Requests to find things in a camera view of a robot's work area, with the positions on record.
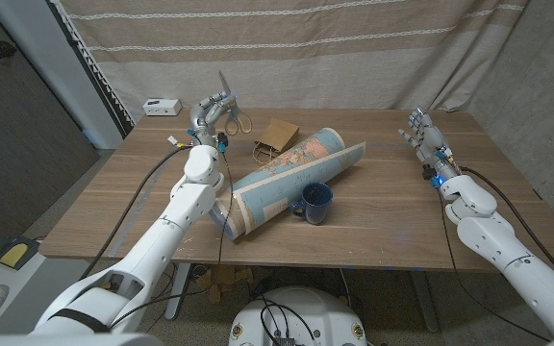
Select white table leg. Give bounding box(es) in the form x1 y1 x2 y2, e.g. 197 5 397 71
164 262 192 322
409 269 441 334

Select beige striped curtain backdrop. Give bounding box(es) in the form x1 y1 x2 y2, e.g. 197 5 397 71
58 0 531 124

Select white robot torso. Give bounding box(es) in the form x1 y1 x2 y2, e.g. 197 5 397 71
228 286 367 346

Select dark blue mug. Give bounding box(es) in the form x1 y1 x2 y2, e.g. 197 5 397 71
290 182 335 226

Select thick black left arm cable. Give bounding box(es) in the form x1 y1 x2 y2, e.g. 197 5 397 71
79 143 191 281

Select brown paper bag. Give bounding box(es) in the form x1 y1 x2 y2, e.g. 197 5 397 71
252 117 301 167

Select cardboard scraps pile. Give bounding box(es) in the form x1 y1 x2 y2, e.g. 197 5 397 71
194 264 255 305

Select black triangle-patterned trim strip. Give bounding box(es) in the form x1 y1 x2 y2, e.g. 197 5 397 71
48 0 137 138

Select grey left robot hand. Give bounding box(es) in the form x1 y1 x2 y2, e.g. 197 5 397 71
188 90 238 148

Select rolled world map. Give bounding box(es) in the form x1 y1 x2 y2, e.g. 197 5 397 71
208 126 367 241

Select grey orange scissors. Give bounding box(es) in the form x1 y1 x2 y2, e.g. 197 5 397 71
217 70 254 136

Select dark textured door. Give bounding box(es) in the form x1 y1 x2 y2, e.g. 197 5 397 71
0 0 100 239

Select white door frame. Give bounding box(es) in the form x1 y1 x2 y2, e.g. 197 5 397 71
0 0 124 150

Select white power strip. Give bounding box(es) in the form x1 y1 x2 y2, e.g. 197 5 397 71
142 98 184 117

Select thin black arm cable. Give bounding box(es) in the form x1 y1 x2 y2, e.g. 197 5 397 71
435 186 552 342
108 138 234 331

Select black torso cable loop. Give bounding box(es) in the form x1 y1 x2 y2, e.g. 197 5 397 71
259 297 317 343

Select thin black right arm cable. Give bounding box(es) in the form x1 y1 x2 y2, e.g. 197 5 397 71
435 186 552 342

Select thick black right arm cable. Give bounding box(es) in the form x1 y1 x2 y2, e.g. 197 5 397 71
459 165 554 295

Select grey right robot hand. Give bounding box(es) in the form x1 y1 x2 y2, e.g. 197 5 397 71
397 106 456 182

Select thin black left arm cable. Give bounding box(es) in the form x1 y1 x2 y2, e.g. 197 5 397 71
108 138 234 331

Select black door handle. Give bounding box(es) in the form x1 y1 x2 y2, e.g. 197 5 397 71
0 40 18 62

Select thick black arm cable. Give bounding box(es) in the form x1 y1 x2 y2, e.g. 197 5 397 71
459 165 554 295
79 143 191 281

